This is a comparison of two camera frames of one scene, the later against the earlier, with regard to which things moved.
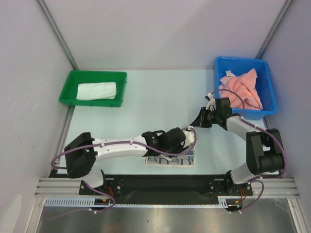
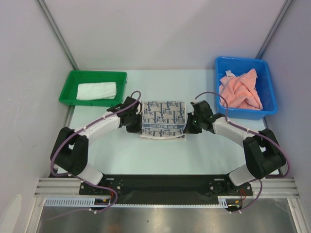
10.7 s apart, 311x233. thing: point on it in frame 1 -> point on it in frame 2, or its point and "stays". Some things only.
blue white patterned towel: x=186 y=160 -> x=164 y=120
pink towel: x=241 y=91 stays
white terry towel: x=96 y=91 stays
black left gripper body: x=179 y=147 -> x=135 y=120
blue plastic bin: x=264 y=86 stays
